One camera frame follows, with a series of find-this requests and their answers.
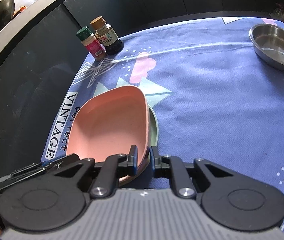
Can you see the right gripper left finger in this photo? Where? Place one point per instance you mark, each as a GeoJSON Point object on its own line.
{"type": "Point", "coordinates": [114, 167]}

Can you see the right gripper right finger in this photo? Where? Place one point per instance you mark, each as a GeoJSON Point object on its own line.
{"type": "Point", "coordinates": [179, 173]}

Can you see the pink plastic bowl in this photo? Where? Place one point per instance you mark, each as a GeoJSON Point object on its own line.
{"type": "Point", "coordinates": [110, 124]}

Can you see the stainless steel bowl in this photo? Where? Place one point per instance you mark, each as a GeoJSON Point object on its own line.
{"type": "Point", "coordinates": [268, 41]}

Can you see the light green plate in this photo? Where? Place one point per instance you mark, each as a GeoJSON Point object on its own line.
{"type": "Point", "coordinates": [153, 135]}

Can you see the blue patterned tablecloth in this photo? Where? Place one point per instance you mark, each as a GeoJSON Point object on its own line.
{"type": "Point", "coordinates": [212, 95]}

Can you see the green cap spice jar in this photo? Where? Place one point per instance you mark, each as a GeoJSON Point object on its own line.
{"type": "Point", "coordinates": [91, 43]}

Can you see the brown cap sauce bottle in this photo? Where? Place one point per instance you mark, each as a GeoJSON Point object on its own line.
{"type": "Point", "coordinates": [107, 36]}

